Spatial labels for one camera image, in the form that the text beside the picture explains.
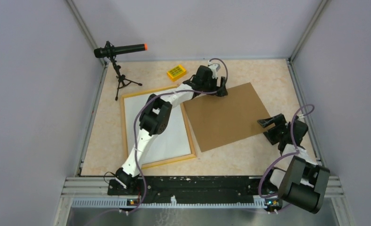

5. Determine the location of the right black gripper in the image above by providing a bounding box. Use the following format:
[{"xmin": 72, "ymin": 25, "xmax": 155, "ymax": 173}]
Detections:
[{"xmin": 257, "ymin": 113, "xmax": 289, "ymax": 145}]

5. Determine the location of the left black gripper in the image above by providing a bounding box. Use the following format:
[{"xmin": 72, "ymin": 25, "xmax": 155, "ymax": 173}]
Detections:
[{"xmin": 202, "ymin": 76, "xmax": 228, "ymax": 98}]

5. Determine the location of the brown backing board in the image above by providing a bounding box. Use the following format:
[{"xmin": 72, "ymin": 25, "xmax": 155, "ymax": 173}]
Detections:
[{"xmin": 183, "ymin": 83, "xmax": 270, "ymax": 152}]

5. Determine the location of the wooden yellow picture frame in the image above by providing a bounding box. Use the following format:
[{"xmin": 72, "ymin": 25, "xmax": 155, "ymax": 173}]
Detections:
[{"xmin": 120, "ymin": 85, "xmax": 197, "ymax": 169}]

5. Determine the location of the building and sky photo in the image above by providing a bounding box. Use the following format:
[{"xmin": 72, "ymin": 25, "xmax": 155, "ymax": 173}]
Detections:
[{"xmin": 120, "ymin": 86, "xmax": 197, "ymax": 169}]

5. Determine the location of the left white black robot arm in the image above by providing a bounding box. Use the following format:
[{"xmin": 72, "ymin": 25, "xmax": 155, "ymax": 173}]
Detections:
[{"xmin": 115, "ymin": 62, "xmax": 228, "ymax": 195}]

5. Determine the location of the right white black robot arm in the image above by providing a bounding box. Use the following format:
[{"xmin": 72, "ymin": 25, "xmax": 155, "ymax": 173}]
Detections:
[{"xmin": 258, "ymin": 115, "xmax": 330, "ymax": 214}]

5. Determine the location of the yellow green toy block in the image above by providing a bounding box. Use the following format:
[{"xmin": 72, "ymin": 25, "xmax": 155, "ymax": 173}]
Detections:
[{"xmin": 166, "ymin": 65, "xmax": 187, "ymax": 82}]

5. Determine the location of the black microphone on tripod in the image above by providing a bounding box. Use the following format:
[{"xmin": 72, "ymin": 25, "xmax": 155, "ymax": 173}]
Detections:
[{"xmin": 94, "ymin": 41, "xmax": 148, "ymax": 101}]

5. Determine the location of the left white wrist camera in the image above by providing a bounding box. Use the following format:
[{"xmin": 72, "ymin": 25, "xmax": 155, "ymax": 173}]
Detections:
[{"xmin": 208, "ymin": 63, "xmax": 221, "ymax": 79}]

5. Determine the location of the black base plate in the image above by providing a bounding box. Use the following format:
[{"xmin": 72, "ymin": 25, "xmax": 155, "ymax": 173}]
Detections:
[{"xmin": 107, "ymin": 176, "xmax": 260, "ymax": 204}]

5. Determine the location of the aluminium front rail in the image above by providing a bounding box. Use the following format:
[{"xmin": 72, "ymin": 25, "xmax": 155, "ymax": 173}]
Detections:
[{"xmin": 53, "ymin": 176, "xmax": 355, "ymax": 226}]

